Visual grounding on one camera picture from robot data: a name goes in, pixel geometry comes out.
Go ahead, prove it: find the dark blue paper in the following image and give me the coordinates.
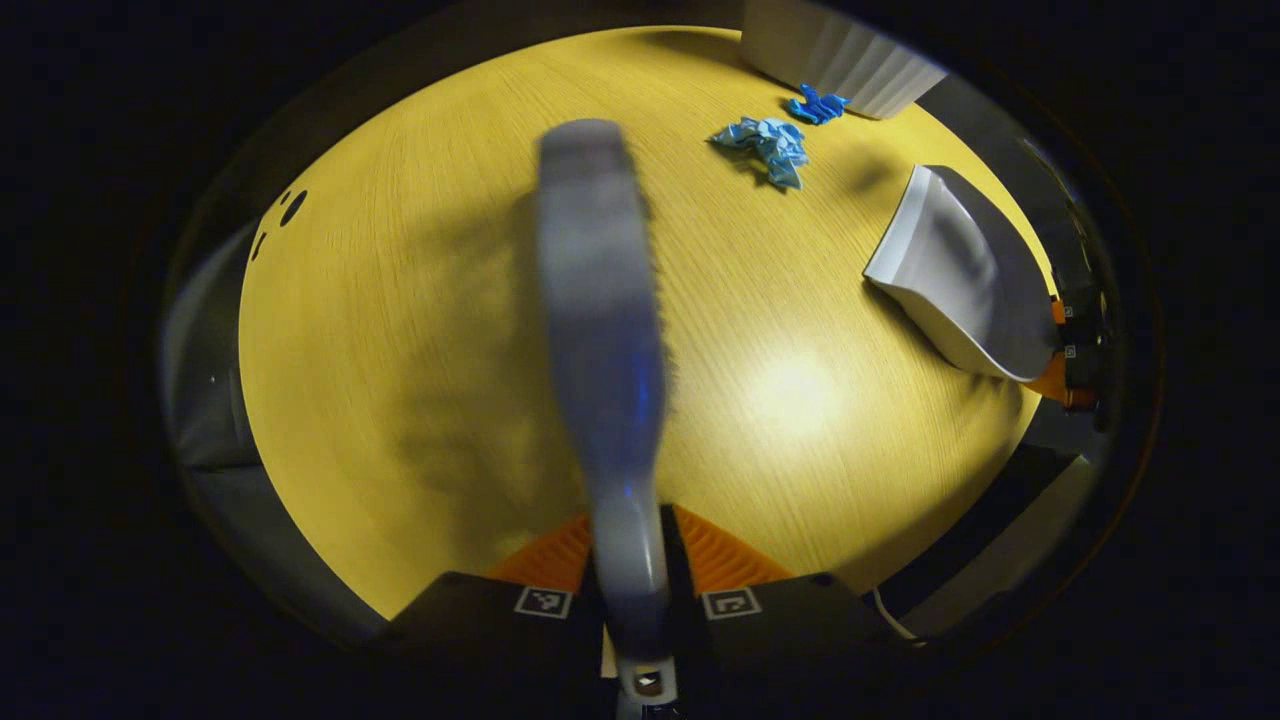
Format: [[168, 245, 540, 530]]
[[785, 84, 851, 126]]

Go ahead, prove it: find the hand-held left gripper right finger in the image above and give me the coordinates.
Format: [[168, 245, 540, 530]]
[[660, 503, 901, 696]]

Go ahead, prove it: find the small grey broom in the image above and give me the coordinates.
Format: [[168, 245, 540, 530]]
[[535, 118, 681, 720]]

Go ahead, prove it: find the white cable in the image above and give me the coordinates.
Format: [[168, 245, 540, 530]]
[[870, 588, 921, 641]]

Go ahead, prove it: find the yellow wooden desktop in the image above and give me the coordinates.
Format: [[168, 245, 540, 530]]
[[238, 25, 1061, 621]]

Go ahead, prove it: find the grey ribbed garbage bin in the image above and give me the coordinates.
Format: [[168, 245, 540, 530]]
[[740, 0, 949, 121]]

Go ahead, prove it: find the grey dustpan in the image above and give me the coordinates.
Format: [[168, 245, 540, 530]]
[[863, 164, 1061, 383]]

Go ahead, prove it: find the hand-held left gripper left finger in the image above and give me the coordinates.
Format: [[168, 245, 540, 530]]
[[380, 513, 607, 691]]

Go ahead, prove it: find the light blue paper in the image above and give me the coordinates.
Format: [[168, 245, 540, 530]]
[[708, 116, 809, 191]]

